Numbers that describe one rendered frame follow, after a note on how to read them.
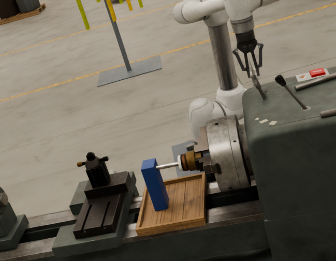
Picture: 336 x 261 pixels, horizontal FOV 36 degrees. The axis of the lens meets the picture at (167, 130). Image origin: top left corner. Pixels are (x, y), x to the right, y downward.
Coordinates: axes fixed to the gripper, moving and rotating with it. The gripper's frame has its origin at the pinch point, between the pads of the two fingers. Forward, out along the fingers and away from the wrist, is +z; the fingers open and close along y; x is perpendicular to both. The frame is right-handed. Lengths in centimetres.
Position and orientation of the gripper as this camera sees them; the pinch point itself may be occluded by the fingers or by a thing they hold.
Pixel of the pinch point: (253, 76)
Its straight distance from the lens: 221.7
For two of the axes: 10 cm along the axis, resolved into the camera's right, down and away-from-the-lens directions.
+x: -0.8, 4.5, -8.9
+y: -9.6, 2.1, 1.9
